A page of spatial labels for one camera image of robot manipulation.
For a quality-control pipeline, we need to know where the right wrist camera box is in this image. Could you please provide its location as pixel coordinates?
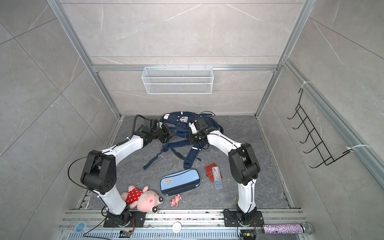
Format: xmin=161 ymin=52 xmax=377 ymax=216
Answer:
xmin=189 ymin=121 xmax=198 ymax=134

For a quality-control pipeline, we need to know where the white round cap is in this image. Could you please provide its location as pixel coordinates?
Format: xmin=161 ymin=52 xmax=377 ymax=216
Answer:
xmin=172 ymin=222 xmax=183 ymax=234

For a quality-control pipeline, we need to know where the white wire mesh basket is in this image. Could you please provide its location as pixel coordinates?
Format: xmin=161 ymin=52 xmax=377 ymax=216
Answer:
xmin=142 ymin=67 xmax=214 ymax=95

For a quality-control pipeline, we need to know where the glitter purple tube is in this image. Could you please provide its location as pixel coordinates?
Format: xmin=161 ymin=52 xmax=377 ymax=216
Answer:
xmin=262 ymin=222 xmax=315 ymax=235

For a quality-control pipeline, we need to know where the black wire hook rack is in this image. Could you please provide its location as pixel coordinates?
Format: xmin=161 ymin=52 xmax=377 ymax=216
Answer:
xmin=287 ymin=89 xmax=370 ymax=169

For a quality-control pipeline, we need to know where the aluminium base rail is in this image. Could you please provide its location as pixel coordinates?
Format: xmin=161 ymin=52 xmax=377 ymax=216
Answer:
xmin=56 ymin=209 xmax=315 ymax=240

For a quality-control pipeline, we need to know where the red card box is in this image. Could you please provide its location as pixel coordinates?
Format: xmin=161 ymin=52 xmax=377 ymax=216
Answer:
xmin=205 ymin=163 xmax=218 ymax=183

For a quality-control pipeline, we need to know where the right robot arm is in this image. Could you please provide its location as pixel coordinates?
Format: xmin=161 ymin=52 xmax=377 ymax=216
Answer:
xmin=188 ymin=115 xmax=261 ymax=226

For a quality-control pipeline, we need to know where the pink pig plush toy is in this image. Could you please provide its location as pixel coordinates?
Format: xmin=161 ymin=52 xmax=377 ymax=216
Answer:
xmin=121 ymin=185 xmax=164 ymax=213

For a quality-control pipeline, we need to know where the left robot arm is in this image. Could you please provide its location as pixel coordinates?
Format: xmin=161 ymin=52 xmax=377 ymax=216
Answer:
xmin=75 ymin=115 xmax=175 ymax=217

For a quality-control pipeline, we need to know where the blue pencil case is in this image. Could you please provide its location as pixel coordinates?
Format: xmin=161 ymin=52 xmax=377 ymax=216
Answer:
xmin=160 ymin=169 xmax=201 ymax=196

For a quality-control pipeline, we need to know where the blue tape roll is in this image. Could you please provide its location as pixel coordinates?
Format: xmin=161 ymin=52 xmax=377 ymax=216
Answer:
xmin=74 ymin=222 xmax=88 ymax=234

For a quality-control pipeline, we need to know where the navy blue student backpack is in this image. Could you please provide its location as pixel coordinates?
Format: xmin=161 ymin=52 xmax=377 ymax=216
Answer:
xmin=143 ymin=111 xmax=224 ymax=170

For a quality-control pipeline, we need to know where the small pink toy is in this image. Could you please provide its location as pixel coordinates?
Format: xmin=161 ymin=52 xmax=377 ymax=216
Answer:
xmin=170 ymin=195 xmax=182 ymax=207

